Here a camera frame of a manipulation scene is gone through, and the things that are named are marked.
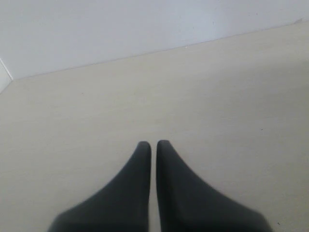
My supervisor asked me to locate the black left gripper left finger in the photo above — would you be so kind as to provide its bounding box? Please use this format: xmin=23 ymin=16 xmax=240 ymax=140
xmin=48 ymin=141 xmax=151 ymax=232

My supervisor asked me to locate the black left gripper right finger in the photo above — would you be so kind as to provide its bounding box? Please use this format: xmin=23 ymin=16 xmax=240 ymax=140
xmin=156 ymin=140 xmax=272 ymax=232

